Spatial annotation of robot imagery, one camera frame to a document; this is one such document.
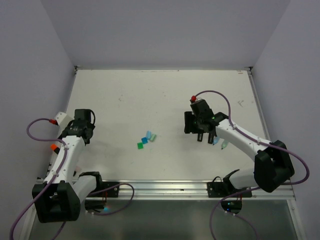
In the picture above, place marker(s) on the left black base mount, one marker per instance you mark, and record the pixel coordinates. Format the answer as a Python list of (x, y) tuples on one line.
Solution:
[(96, 201)]

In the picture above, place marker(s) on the peach translucent pen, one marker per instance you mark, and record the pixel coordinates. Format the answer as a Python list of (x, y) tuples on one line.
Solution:
[(77, 169)]

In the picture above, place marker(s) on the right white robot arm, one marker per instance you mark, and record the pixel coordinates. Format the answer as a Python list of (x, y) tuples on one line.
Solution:
[(272, 165)]

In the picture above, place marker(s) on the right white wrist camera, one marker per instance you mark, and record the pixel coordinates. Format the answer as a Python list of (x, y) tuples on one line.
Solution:
[(198, 100)]

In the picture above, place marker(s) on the green translucent pen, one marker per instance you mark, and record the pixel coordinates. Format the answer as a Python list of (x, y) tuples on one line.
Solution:
[(224, 144)]

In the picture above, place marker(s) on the blue translucent pen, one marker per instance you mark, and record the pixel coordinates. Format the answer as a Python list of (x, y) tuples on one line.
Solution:
[(216, 140)]

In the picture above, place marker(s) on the blue highlighter cap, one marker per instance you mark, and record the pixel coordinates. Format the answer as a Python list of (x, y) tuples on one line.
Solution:
[(144, 140)]

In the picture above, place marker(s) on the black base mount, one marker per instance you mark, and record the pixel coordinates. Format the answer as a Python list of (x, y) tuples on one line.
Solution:
[(222, 187), (96, 201)]

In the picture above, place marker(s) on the orange-capped black highlighter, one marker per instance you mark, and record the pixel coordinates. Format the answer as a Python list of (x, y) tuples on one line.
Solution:
[(55, 148)]

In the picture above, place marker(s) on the green highlighter cap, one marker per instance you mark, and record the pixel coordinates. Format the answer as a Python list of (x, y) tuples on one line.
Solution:
[(140, 145)]

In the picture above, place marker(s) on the green-capped black highlighter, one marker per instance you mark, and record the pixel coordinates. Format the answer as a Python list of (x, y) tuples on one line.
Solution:
[(200, 136)]

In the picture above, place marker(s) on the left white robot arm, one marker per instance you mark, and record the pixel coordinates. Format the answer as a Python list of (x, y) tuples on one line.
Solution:
[(58, 198)]

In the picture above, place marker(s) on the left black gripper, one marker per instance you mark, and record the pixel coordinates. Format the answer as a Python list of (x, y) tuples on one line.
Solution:
[(70, 124)]

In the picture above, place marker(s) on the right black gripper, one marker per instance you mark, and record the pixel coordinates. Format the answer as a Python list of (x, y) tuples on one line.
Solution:
[(188, 125)]

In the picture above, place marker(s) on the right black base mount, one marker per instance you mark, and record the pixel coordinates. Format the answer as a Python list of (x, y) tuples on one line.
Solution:
[(222, 187)]

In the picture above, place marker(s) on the light green pen cap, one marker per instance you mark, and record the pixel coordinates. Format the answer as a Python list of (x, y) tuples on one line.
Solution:
[(153, 137)]

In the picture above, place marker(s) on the blue-capped black highlighter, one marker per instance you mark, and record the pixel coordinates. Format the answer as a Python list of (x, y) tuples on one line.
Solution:
[(210, 138)]

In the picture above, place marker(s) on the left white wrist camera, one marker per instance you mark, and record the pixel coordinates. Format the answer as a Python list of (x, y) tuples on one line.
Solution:
[(63, 119)]

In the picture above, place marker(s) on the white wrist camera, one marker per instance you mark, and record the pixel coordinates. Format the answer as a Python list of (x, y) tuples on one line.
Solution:
[(63, 119), (198, 100)]

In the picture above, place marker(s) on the light blue pen cap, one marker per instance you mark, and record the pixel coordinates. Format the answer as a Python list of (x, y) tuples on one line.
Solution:
[(148, 134)]

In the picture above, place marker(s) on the aluminium front rail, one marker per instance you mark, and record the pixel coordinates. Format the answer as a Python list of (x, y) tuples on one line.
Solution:
[(195, 190)]

